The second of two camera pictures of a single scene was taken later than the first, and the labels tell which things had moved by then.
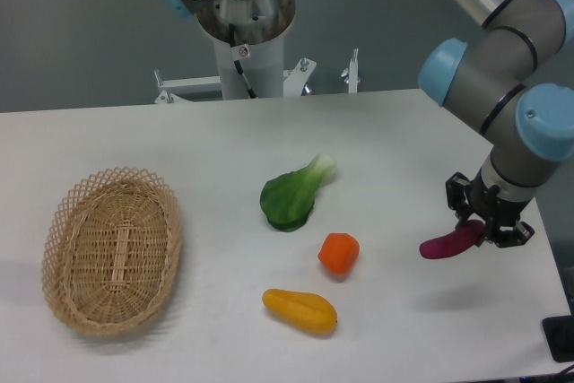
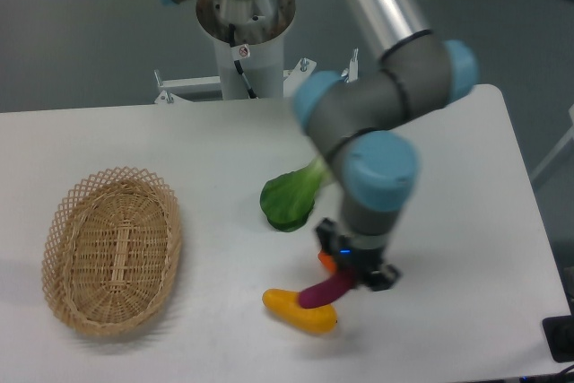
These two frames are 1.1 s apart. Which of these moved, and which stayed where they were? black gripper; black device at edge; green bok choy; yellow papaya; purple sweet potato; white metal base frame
Moved: purple sweet potato; black gripper
Stayed: white metal base frame; green bok choy; yellow papaya; black device at edge
